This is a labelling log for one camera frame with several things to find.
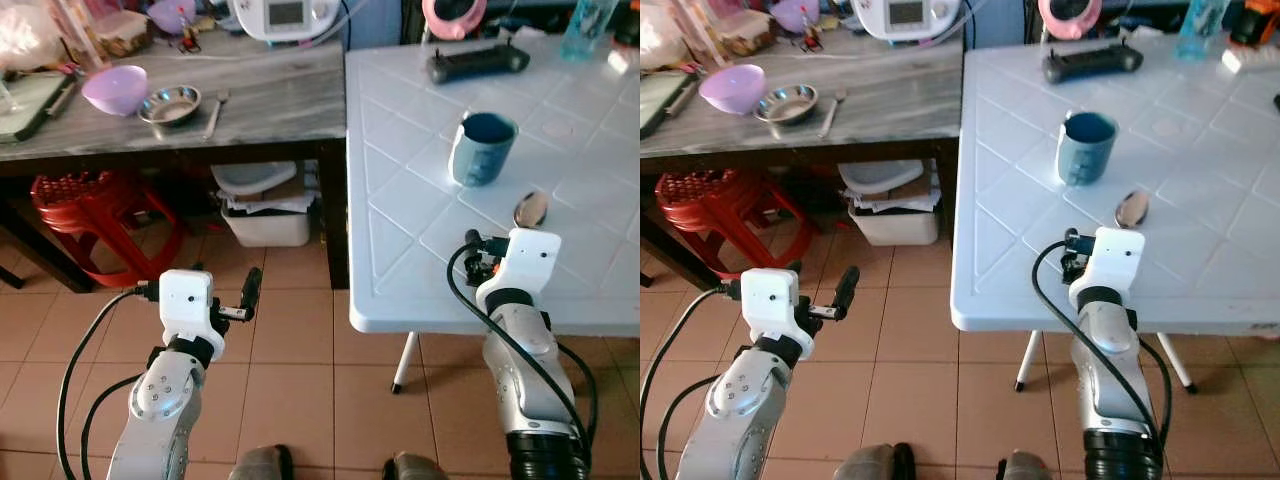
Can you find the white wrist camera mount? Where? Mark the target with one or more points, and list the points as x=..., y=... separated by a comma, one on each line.
x=768, y=300
x=528, y=262
x=185, y=300
x=1115, y=258

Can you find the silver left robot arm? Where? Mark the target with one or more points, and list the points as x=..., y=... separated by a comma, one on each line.
x=160, y=400
x=740, y=400

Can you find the clear plastic bag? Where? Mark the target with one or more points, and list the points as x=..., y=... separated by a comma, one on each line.
x=655, y=40
x=28, y=40

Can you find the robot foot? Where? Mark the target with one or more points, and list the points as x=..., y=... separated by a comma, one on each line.
x=262, y=465
x=875, y=464
x=1025, y=467
x=415, y=468

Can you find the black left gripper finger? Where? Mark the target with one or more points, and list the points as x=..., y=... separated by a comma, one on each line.
x=848, y=288
x=251, y=290

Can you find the purple plastic bowl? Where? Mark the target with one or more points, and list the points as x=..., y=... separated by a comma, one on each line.
x=114, y=90
x=732, y=88

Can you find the black handheld controller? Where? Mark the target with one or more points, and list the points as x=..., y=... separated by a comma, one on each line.
x=1092, y=64
x=478, y=64

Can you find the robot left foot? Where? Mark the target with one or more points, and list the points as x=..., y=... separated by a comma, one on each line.
x=875, y=464
x=262, y=465

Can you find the pink round container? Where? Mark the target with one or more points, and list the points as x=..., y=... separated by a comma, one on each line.
x=1069, y=18
x=454, y=18

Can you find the white storage box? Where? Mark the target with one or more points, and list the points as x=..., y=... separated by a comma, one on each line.
x=265, y=225
x=895, y=225

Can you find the steel spoon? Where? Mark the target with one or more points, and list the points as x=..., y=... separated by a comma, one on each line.
x=531, y=210
x=1133, y=209

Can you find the grey wooden table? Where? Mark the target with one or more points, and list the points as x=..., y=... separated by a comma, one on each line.
x=280, y=100
x=900, y=100

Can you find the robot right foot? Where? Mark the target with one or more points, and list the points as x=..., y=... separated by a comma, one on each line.
x=415, y=468
x=1025, y=467

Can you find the orange black tool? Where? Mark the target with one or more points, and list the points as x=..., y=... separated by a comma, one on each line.
x=1255, y=22

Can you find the white plastic table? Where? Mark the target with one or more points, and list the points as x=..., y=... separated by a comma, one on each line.
x=590, y=200
x=1210, y=220

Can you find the white kitchen appliance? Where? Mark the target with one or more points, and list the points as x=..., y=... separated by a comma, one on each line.
x=905, y=16
x=285, y=16

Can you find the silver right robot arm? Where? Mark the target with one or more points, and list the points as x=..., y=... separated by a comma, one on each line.
x=530, y=380
x=1115, y=380

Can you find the red plastic stool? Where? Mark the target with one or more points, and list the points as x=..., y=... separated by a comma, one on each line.
x=95, y=215
x=720, y=210

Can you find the steel bowl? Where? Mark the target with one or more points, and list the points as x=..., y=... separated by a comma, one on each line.
x=786, y=103
x=170, y=104

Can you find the blue mug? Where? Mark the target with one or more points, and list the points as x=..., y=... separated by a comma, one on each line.
x=482, y=150
x=1086, y=150

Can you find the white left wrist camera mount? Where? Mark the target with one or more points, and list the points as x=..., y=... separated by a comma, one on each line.
x=768, y=300
x=185, y=300

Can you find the clear teal bottle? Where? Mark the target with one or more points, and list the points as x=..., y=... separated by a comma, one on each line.
x=588, y=28
x=1200, y=26

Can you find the white flat packet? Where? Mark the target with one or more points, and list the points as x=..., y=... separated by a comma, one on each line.
x=1252, y=58
x=625, y=60

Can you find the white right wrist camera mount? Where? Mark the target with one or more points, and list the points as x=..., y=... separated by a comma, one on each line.
x=528, y=262
x=1115, y=258

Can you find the dark green tray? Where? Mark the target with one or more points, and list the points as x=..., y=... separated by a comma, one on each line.
x=660, y=100
x=30, y=105

